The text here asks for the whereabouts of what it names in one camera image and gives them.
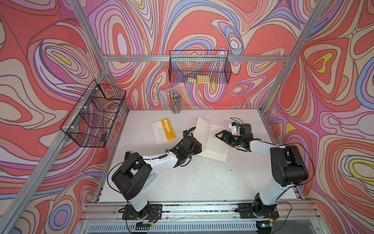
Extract cream lined notebook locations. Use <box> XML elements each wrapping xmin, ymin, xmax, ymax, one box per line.
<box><xmin>192</xmin><ymin>118</ymin><xmax>229</xmax><ymax>162</ymax></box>
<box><xmin>151</xmin><ymin>118</ymin><xmax>176</xmax><ymax>144</ymax></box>

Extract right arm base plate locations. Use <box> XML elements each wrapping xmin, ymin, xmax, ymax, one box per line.
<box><xmin>234</xmin><ymin>203</ymin><xmax>279</xmax><ymax>220</ymax></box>

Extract black wire basket left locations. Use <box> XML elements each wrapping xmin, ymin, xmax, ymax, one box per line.
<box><xmin>60</xmin><ymin>81</ymin><xmax>126</xmax><ymax>148</ymax></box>

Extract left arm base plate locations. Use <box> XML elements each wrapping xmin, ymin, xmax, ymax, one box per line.
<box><xmin>122</xmin><ymin>204</ymin><xmax>163</xmax><ymax>221</ymax></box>

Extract light blue white stapler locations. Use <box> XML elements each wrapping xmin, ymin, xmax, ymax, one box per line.
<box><xmin>143</xmin><ymin>173</ymin><xmax>157</xmax><ymax>189</ymax></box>

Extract metal pen cup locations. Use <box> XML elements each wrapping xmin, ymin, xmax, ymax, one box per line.
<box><xmin>169</xmin><ymin>90</ymin><xmax>181</xmax><ymax>114</ymax></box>

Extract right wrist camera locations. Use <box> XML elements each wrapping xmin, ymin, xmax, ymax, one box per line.
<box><xmin>229</xmin><ymin>122</ymin><xmax>240</xmax><ymax>136</ymax></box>

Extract yellow sticky notes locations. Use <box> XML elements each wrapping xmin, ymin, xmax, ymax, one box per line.
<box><xmin>187</xmin><ymin>75</ymin><xmax>211</xmax><ymax>84</ymax></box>

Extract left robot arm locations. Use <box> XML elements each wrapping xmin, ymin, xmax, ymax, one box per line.
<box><xmin>111</xmin><ymin>135</ymin><xmax>203</xmax><ymax>213</ymax></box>

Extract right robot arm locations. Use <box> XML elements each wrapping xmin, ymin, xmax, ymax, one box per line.
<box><xmin>215</xmin><ymin>124</ymin><xmax>309</xmax><ymax>218</ymax></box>

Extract black wire basket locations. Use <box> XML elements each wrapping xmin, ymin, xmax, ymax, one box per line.
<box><xmin>168</xmin><ymin>49</ymin><xmax>232</xmax><ymax>84</ymax></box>
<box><xmin>60</xmin><ymin>81</ymin><xmax>126</xmax><ymax>148</ymax></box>

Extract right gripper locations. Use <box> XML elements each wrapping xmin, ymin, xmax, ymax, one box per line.
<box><xmin>215</xmin><ymin>130</ymin><xmax>244</xmax><ymax>147</ymax></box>

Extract black wire basket back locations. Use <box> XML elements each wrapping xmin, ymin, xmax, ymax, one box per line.
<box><xmin>168</xmin><ymin>49</ymin><xmax>232</xmax><ymax>84</ymax></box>

